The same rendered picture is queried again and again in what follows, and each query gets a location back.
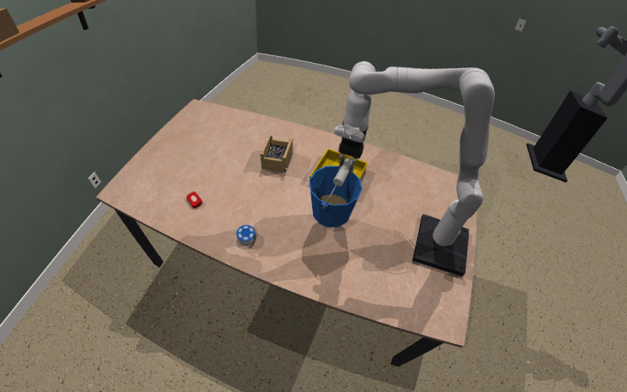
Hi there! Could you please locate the yellow shallow tray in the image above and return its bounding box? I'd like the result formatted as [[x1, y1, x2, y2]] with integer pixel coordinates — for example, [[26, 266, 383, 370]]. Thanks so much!
[[310, 149, 367, 179]]

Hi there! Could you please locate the small brown wooden crate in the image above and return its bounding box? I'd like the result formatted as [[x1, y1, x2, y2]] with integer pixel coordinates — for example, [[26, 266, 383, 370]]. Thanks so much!
[[261, 135, 293, 172]]

